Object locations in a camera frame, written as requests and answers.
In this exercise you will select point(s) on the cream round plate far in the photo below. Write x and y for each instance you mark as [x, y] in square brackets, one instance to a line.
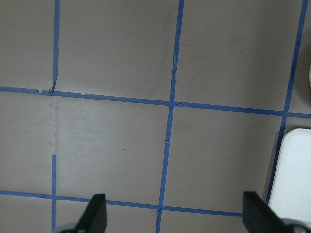
[310, 75]

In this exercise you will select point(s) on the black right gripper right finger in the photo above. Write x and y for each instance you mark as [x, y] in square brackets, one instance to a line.
[258, 217]

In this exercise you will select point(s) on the white tray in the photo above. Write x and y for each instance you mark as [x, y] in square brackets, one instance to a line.
[291, 192]

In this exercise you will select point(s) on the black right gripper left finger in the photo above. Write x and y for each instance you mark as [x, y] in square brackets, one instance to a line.
[93, 219]

